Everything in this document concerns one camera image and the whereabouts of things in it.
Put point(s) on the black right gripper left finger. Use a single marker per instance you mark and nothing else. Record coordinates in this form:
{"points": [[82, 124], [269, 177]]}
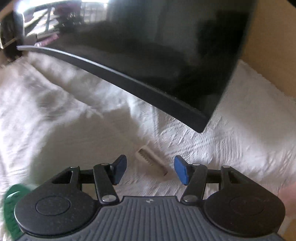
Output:
{"points": [[106, 176]]}

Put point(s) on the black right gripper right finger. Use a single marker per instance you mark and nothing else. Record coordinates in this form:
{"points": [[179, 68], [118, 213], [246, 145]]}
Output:
{"points": [[194, 177]]}

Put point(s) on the white comb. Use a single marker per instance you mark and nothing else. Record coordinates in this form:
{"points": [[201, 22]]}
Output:
{"points": [[147, 155]]}

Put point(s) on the green soft object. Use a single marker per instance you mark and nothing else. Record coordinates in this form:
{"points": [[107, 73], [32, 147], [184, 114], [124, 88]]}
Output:
{"points": [[11, 197]]}

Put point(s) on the white textured cloth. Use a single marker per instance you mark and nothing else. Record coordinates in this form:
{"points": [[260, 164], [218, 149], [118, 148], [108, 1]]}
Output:
{"points": [[59, 121]]}

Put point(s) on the black television screen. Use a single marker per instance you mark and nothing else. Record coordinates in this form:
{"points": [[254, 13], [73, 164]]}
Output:
{"points": [[176, 55]]}

